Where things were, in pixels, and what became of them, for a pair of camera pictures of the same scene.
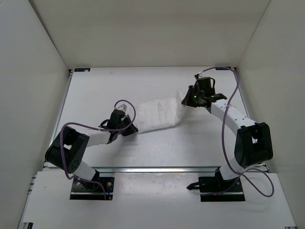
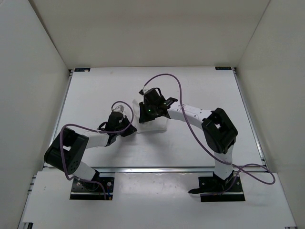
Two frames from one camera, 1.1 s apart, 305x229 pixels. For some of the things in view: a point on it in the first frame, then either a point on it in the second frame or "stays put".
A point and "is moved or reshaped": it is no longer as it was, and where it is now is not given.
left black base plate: (84, 190) stays put
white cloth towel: (155, 114) is moved or reshaped
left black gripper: (132, 129) stays put
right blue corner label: (223, 68) stays put
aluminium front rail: (156, 169) stays put
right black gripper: (186, 101) to (143, 117)
